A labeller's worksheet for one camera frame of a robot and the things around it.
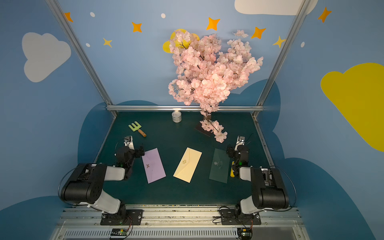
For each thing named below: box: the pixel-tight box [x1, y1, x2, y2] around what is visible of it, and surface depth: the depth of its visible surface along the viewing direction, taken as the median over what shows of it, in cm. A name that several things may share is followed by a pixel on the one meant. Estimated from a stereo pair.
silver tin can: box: [171, 110, 182, 123], surface depth 117 cm
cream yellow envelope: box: [173, 147, 203, 184], surface depth 95 cm
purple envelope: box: [141, 148, 167, 184], surface depth 95 cm
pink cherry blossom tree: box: [168, 30, 264, 143], surface depth 73 cm
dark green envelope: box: [208, 148, 230, 184], surface depth 95 cm
